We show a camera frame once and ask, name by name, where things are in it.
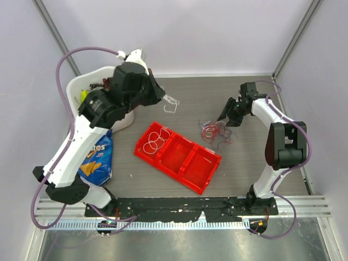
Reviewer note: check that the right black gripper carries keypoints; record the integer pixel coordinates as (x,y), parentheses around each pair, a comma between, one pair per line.
(234,120)

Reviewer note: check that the dark purple grape bunch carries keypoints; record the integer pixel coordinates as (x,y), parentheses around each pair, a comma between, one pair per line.
(96,85)

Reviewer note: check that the blue Doritos chip bag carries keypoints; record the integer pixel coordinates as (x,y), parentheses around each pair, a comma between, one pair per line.
(97,166)

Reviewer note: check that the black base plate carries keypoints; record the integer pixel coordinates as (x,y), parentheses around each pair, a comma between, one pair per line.
(186,209)

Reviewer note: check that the red three-compartment tray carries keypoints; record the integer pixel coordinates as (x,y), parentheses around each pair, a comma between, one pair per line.
(178,157)

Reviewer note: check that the red grape bunch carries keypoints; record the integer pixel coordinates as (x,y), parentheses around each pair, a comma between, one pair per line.
(107,82)

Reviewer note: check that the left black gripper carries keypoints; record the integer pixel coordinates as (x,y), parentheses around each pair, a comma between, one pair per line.
(157,92)

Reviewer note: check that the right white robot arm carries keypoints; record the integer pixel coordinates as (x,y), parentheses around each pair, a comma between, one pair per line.
(287,146)

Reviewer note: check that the green pear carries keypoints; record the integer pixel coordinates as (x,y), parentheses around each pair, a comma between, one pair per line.
(83,95)

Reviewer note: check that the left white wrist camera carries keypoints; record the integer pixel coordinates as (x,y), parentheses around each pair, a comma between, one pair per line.
(135,56)

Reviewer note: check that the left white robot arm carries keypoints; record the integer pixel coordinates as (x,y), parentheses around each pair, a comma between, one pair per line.
(131,85)

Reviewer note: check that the white plastic basket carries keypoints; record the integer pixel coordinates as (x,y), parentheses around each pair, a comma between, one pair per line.
(82,83)

